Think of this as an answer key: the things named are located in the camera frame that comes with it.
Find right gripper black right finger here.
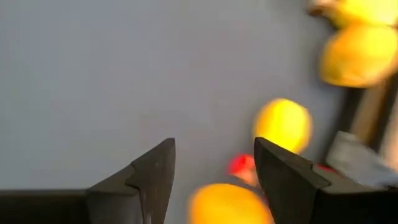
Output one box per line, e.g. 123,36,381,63
253,136,398,224

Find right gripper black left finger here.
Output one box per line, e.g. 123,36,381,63
0,138,177,224

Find yellow toy lemon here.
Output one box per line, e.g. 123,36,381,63
252,98,313,156
307,0,398,29

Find small red strawberry toy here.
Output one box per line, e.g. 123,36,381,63
228,153,261,188

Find large orange-yellow toy lemon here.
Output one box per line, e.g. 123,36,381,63
319,23,398,90

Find silver metal bracket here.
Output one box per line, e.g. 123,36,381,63
324,130,398,191

